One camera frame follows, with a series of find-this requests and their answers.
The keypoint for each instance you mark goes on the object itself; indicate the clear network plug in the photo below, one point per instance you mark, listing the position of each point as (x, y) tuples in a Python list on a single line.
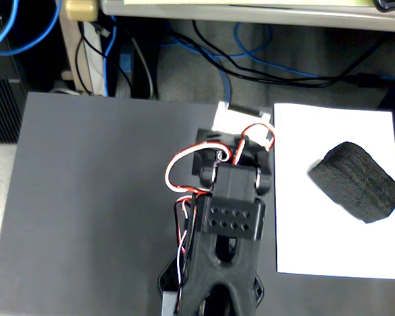
[(102, 31)]

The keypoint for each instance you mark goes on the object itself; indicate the beige plastic box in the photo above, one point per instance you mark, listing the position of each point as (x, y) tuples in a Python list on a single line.
[(80, 10)]

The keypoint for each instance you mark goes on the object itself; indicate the yellow green paper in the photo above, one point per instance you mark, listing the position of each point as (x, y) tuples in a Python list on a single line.
[(250, 2)]

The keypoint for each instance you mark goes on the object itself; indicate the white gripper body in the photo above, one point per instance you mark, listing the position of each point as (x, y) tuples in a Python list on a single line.
[(208, 136)]

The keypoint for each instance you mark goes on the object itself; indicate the grey desk top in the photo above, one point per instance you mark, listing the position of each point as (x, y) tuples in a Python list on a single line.
[(250, 14)]

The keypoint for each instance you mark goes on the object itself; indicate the black vented computer case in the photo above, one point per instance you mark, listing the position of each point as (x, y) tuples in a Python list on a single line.
[(0, 108)]

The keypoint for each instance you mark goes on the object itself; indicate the dark grey board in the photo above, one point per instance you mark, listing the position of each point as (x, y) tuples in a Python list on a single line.
[(69, 214)]

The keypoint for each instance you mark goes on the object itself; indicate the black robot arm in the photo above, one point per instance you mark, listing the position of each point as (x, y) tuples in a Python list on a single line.
[(232, 217)]

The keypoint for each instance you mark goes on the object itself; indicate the black device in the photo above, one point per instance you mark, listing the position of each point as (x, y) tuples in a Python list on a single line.
[(391, 4)]

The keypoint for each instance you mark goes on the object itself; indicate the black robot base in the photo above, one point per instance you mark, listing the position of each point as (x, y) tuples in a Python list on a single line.
[(166, 278)]

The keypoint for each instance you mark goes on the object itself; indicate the beige desk panel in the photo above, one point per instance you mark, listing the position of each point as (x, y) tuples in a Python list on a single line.
[(92, 72)]

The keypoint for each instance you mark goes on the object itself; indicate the grey base clamp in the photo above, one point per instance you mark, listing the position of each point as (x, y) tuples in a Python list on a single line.
[(169, 304)]

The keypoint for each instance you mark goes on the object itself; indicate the black foam cube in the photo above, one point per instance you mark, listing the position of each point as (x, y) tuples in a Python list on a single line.
[(358, 181)]

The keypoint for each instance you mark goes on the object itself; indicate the white paper sheet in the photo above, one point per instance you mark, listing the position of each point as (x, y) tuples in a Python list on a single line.
[(299, 230)]

